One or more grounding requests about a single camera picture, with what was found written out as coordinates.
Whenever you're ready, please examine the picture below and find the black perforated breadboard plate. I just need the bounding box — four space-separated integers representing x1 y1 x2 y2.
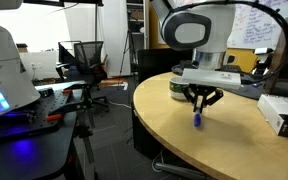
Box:
0 90 71 141

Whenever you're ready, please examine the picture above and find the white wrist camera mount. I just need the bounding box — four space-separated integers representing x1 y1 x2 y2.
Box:
182 68 241 89

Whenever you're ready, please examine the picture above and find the orange-handled metal clamp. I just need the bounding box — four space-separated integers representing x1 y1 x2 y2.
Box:
46 114 63 122

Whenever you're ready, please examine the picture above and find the white cable on floor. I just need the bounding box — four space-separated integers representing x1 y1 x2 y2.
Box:
106 98 133 110

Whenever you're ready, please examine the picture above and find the black table base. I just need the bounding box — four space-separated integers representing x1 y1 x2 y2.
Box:
130 103 172 161

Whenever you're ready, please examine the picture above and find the green and white cup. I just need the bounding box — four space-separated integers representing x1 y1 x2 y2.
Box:
169 76 188 100

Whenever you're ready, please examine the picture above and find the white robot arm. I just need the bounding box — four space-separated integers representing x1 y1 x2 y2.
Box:
150 0 241 113

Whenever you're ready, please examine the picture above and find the black camera tripod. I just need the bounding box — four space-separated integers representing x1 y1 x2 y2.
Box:
119 10 137 75

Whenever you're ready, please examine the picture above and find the white cardboard box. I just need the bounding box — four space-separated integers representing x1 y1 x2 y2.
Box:
257 94 288 137

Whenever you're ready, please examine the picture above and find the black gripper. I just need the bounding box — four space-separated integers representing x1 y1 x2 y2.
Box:
181 84 224 114

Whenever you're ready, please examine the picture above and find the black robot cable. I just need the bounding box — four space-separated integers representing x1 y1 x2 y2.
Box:
170 0 288 86

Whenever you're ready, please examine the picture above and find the black mesh office chair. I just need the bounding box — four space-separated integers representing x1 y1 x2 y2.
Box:
55 40 109 112

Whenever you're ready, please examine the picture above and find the whiteboard with writing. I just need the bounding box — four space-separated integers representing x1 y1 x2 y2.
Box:
227 0 288 49

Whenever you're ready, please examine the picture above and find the white marker with blue cap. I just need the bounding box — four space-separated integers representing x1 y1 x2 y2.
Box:
194 113 201 127

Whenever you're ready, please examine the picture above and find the round light wooden table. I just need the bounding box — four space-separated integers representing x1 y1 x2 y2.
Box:
133 73 288 180

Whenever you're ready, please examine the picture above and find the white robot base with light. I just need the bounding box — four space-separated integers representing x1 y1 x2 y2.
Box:
0 25 41 115

